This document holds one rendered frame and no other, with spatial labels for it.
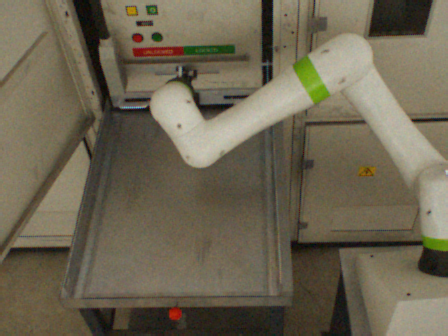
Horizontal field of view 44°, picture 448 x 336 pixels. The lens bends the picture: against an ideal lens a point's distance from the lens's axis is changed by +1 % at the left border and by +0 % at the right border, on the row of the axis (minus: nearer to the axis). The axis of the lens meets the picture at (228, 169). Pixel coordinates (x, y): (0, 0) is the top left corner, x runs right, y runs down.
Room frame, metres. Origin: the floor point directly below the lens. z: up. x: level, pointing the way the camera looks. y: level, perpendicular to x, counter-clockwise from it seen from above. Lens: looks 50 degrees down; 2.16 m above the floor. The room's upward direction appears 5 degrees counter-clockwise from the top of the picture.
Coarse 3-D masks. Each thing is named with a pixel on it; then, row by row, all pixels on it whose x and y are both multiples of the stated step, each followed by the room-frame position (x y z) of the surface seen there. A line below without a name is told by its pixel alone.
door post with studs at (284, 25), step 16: (288, 0) 1.34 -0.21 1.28; (288, 16) 1.34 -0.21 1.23; (288, 32) 1.34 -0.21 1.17; (272, 48) 1.35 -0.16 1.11; (288, 48) 1.34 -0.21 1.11; (272, 64) 1.35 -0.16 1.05; (288, 64) 1.34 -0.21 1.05; (288, 128) 1.34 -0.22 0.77; (288, 144) 1.34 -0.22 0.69; (288, 160) 1.34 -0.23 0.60; (288, 176) 1.34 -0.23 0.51; (288, 192) 1.34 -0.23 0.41; (288, 208) 1.34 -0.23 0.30
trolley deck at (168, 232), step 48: (144, 144) 1.25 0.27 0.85; (240, 144) 1.22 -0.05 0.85; (144, 192) 1.05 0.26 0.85; (192, 192) 1.04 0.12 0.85; (240, 192) 1.02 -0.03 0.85; (96, 240) 0.89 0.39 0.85; (144, 240) 0.88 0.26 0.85; (192, 240) 0.87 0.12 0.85; (240, 240) 0.85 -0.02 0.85; (288, 240) 0.84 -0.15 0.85; (96, 288) 0.74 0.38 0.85; (144, 288) 0.73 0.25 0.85; (192, 288) 0.72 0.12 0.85; (240, 288) 0.70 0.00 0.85; (288, 288) 0.69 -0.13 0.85
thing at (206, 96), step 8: (264, 80) 1.43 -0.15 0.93; (232, 88) 1.40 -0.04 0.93; (240, 88) 1.40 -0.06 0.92; (248, 88) 1.39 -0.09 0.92; (256, 88) 1.39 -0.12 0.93; (112, 96) 1.42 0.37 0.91; (128, 96) 1.42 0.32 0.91; (136, 96) 1.42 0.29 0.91; (144, 96) 1.42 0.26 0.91; (200, 96) 1.40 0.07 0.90; (208, 96) 1.40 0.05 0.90; (216, 96) 1.39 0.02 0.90; (224, 96) 1.39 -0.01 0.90; (240, 96) 1.39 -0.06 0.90; (128, 104) 1.42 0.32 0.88; (136, 104) 1.42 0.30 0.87; (144, 104) 1.42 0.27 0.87
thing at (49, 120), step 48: (0, 0) 1.25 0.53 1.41; (48, 0) 1.41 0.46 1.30; (0, 48) 1.19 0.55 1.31; (48, 48) 1.33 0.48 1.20; (0, 96) 1.11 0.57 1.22; (48, 96) 1.28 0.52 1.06; (0, 144) 1.06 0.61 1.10; (48, 144) 1.21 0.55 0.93; (0, 192) 0.99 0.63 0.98; (0, 240) 0.91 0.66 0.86
